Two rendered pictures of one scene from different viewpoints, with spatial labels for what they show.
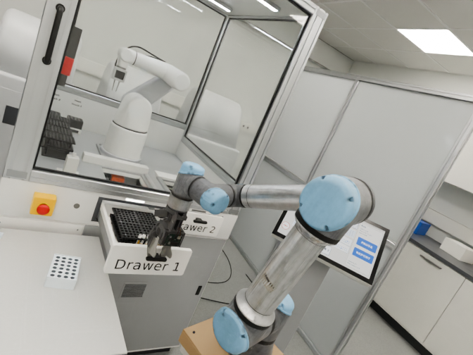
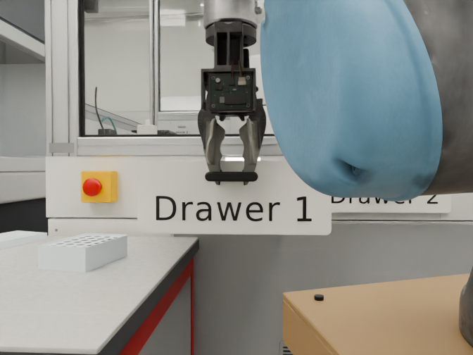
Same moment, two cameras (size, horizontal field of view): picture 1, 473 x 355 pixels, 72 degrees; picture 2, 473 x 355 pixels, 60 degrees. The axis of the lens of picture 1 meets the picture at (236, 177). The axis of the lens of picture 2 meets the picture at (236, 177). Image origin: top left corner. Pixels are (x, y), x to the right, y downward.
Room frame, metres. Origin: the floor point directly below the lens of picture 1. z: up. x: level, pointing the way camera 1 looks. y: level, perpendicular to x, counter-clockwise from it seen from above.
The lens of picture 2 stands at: (0.54, -0.24, 0.92)
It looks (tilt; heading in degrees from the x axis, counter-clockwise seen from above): 1 degrees down; 40
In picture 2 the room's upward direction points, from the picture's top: straight up
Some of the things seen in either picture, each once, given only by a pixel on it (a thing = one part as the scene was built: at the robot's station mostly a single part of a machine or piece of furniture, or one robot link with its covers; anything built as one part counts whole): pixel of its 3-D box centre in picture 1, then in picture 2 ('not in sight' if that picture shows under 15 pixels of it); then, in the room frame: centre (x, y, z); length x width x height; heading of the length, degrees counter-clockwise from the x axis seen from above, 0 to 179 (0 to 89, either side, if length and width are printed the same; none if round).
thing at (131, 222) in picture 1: (136, 230); not in sight; (1.17, 0.28, 0.87); 0.22 x 0.18 x 0.06; 36
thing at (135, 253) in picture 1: (150, 260); (233, 197); (1.01, 0.16, 0.87); 0.29 x 0.02 x 0.11; 126
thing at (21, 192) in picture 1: (119, 172); (260, 181); (1.68, 0.60, 0.87); 1.02 x 0.95 x 0.14; 126
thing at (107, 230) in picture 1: (136, 230); not in sight; (1.18, 0.28, 0.86); 0.40 x 0.26 x 0.06; 36
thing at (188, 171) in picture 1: (188, 180); not in sight; (0.98, 0.13, 1.20); 0.09 x 0.08 x 0.11; 54
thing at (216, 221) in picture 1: (194, 223); (383, 187); (1.46, 0.10, 0.87); 0.29 x 0.02 x 0.11; 126
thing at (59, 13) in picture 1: (53, 35); not in sight; (1.00, 0.69, 1.45); 0.05 x 0.03 x 0.19; 36
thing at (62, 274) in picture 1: (63, 271); (86, 251); (0.90, 0.39, 0.78); 0.12 x 0.08 x 0.04; 25
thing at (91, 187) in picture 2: (43, 208); (93, 187); (1.04, 0.59, 0.88); 0.04 x 0.03 x 0.04; 126
